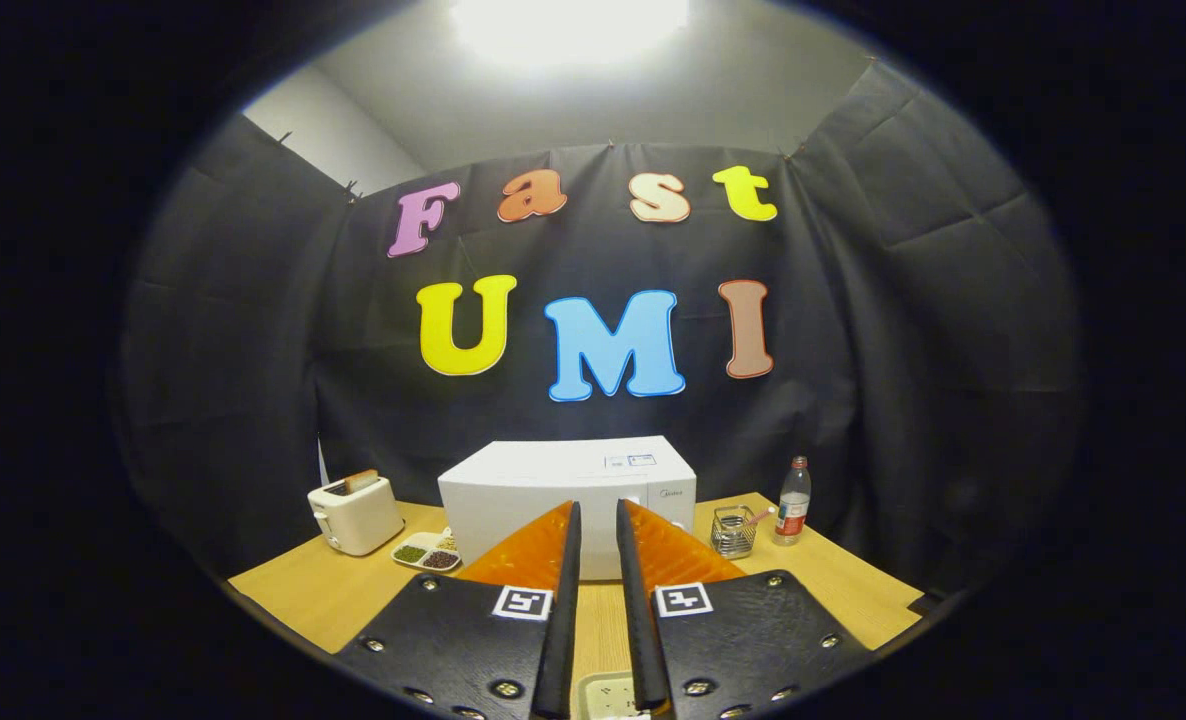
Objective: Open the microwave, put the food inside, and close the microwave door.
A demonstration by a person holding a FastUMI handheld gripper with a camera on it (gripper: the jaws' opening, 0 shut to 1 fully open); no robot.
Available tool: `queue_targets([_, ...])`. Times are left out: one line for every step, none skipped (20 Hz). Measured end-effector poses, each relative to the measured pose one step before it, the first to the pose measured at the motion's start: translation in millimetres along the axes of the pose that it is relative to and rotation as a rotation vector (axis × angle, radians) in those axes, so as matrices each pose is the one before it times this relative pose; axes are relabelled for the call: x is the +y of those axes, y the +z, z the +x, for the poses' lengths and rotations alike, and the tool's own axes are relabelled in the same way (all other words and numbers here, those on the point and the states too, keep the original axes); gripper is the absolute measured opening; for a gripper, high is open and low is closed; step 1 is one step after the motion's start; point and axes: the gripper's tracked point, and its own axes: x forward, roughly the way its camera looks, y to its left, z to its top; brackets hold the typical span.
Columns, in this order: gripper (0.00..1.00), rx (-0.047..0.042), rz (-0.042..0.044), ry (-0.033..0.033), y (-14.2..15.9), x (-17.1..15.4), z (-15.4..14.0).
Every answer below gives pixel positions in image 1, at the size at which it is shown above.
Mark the white microwave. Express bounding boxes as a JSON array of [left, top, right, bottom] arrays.
[[438, 435, 698, 582]]

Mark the plastic bottle with red label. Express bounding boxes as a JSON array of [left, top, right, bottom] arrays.
[[774, 456, 813, 547]]

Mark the divided dish of beans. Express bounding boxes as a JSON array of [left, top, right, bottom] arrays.
[[391, 530, 462, 573]]

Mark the black backdrop cloth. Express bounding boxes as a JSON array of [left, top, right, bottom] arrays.
[[113, 60, 1089, 601]]

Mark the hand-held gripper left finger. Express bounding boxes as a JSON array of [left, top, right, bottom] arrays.
[[331, 500, 583, 720]]

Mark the white toaster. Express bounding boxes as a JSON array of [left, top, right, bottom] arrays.
[[308, 474, 406, 557]]

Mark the wire mesh basket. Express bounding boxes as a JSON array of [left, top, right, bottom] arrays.
[[710, 505, 759, 560]]

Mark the white microwave door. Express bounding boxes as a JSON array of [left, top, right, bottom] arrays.
[[438, 478, 654, 582]]

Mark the pale green tray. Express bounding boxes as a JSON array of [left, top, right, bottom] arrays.
[[575, 670, 654, 720]]

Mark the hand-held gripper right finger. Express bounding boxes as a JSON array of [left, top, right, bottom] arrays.
[[616, 499, 872, 720]]

